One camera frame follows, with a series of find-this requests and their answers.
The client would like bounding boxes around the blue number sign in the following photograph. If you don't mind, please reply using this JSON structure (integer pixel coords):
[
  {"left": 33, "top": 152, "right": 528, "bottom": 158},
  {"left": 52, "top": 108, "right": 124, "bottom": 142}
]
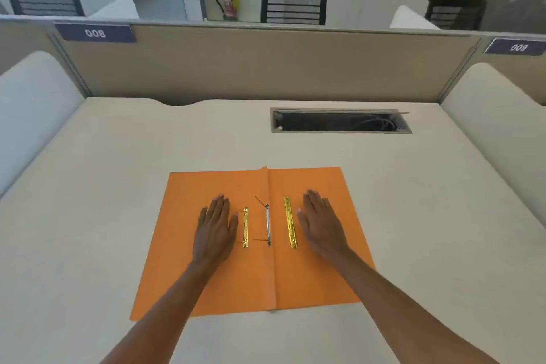
[
  {"left": 483, "top": 38, "right": 546, "bottom": 56},
  {"left": 53, "top": 22, "right": 137, "bottom": 44}
]

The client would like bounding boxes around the person's left forearm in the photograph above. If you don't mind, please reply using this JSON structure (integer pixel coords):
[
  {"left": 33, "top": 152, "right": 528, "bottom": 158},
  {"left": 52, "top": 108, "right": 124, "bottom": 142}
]
[{"left": 100, "top": 258, "right": 224, "bottom": 364}]

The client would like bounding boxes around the person's left hand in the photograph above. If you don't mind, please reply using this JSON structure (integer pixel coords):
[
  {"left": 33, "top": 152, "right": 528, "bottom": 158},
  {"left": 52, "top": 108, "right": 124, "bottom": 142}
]
[{"left": 192, "top": 193, "right": 239, "bottom": 271}]

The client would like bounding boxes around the grey desk cable tray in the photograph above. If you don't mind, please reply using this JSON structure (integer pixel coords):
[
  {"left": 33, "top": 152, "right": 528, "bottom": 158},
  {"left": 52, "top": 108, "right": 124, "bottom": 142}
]
[{"left": 270, "top": 107, "right": 413, "bottom": 135}]

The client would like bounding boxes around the beige side partition panel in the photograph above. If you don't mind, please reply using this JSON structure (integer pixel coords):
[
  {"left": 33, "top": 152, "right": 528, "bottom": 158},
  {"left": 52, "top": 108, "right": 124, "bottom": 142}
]
[
  {"left": 0, "top": 16, "right": 88, "bottom": 98},
  {"left": 441, "top": 35, "right": 546, "bottom": 106}
]

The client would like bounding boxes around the silver metal fastener prong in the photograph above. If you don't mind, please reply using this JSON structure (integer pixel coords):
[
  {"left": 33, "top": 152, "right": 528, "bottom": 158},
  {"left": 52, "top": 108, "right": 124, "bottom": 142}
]
[{"left": 252, "top": 196, "right": 273, "bottom": 247}]

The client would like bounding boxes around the white cable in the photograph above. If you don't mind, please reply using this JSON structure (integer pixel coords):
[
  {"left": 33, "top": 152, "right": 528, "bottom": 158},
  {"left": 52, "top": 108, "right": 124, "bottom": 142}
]
[{"left": 341, "top": 116, "right": 398, "bottom": 132}]

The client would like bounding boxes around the wide beige partition panel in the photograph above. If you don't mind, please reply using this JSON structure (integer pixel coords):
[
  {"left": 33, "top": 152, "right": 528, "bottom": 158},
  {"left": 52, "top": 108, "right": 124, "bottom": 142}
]
[{"left": 54, "top": 20, "right": 483, "bottom": 106}]

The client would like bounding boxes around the short gold metal clip strip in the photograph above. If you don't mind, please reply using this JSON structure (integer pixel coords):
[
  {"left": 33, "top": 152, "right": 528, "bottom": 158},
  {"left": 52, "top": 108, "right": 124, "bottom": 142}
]
[{"left": 235, "top": 207, "right": 250, "bottom": 249}]

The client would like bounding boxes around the red fire extinguisher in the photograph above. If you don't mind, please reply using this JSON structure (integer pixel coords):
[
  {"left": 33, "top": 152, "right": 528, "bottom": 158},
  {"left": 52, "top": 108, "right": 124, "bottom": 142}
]
[{"left": 212, "top": 0, "right": 239, "bottom": 22}]

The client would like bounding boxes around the person's right hand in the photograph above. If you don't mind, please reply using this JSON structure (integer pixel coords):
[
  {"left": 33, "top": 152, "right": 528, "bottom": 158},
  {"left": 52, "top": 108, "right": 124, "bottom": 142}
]
[{"left": 296, "top": 189, "right": 355, "bottom": 262}]

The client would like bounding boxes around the white side divider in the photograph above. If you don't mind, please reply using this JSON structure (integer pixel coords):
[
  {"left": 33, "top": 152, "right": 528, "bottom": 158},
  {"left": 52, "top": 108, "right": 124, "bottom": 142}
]
[
  {"left": 0, "top": 51, "right": 85, "bottom": 198},
  {"left": 440, "top": 62, "right": 546, "bottom": 228}
]

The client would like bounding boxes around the person's right forearm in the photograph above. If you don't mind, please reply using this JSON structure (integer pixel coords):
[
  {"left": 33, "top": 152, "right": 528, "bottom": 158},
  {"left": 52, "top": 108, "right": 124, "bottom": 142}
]
[{"left": 328, "top": 247, "right": 500, "bottom": 364}]

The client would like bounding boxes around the long gold fastener bar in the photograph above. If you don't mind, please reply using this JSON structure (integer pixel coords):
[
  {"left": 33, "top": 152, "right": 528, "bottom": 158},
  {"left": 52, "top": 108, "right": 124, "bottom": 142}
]
[{"left": 284, "top": 196, "right": 299, "bottom": 250}]

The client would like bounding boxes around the orange paper folder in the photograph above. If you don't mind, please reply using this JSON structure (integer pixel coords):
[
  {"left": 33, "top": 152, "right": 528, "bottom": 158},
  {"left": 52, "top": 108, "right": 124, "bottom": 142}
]
[{"left": 130, "top": 166, "right": 377, "bottom": 322}]

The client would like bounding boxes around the white background divider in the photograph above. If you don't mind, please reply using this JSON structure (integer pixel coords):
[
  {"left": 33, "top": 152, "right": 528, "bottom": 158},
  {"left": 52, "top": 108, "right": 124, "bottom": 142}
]
[
  {"left": 389, "top": 5, "right": 441, "bottom": 30},
  {"left": 87, "top": 0, "right": 140, "bottom": 20}
]

